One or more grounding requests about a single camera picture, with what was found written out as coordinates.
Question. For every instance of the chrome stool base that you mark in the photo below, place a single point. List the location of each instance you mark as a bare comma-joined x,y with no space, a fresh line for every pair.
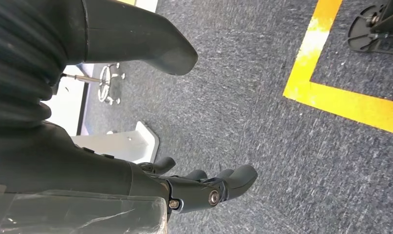
83,78

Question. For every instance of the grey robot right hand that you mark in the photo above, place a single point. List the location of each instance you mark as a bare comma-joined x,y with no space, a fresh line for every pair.
86,168

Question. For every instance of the yellow floor tape square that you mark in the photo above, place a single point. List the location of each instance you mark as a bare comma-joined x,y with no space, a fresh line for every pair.
307,64

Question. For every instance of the clear plastic cover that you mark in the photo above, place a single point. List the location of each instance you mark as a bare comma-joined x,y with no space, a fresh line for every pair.
70,213

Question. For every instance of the pale grey floor kiosk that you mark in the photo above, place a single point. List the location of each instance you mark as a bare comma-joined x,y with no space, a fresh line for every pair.
125,147

